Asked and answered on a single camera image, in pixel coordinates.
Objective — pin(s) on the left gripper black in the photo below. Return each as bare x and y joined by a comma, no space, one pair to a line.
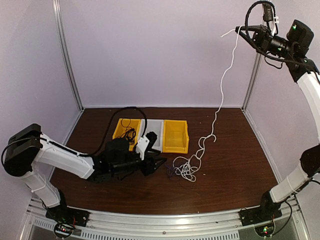
149,168

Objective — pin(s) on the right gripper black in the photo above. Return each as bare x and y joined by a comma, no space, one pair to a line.
262,36

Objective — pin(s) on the yellow bin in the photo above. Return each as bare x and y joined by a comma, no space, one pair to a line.
128,129
175,137

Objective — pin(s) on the white bin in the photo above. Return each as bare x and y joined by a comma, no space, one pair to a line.
156,126

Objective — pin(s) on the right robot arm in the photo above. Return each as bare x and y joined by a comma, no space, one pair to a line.
282,106

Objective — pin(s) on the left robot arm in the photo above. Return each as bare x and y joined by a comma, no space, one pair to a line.
30,146

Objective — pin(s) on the left circuit board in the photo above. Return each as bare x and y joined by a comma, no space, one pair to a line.
62,230

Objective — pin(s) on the circuit board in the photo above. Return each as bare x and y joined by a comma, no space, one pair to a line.
264,230
62,230

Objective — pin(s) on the right circuit board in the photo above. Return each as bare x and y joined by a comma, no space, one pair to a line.
264,230

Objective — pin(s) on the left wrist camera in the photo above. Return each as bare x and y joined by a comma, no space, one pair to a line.
145,143

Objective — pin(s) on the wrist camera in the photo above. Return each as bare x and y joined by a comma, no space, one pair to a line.
145,143
270,18

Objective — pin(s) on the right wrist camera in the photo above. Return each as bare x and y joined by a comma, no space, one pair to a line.
270,18

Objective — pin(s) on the right frame post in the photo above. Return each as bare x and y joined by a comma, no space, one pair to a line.
252,81

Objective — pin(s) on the frame post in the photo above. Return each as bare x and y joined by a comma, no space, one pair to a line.
65,54
252,81

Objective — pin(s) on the aluminium front rail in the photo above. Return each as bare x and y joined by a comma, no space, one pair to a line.
223,225

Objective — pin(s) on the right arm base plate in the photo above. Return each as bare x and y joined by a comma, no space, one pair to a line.
257,215

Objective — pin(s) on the left frame post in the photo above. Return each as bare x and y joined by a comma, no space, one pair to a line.
65,54

